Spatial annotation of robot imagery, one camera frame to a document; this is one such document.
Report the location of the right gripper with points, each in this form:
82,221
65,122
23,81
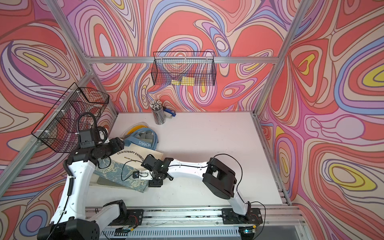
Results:
153,183

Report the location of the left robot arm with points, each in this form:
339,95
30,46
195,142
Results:
69,221

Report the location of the yellow sticky notes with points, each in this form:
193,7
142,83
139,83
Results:
184,81

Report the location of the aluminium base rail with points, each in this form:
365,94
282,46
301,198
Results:
281,222

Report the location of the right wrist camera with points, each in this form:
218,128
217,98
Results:
142,175

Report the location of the white bag yellow handles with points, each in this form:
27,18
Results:
134,128

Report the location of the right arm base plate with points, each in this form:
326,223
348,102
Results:
252,217

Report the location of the cream canvas tote bag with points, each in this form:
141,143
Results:
103,182

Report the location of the olive green fabric bag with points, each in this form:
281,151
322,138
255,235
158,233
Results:
114,181

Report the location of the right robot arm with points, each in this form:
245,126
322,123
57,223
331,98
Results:
217,177

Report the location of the black wire basket back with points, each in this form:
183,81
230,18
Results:
173,65

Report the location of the blue stapler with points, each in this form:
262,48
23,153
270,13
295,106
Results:
169,112

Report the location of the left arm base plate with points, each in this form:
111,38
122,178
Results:
133,217

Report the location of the black wire basket left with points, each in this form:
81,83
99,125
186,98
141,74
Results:
58,129

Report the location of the black wire basket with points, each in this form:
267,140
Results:
173,65
58,129

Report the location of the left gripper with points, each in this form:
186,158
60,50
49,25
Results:
116,144

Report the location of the metal cup of pencils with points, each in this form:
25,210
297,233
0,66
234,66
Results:
158,112

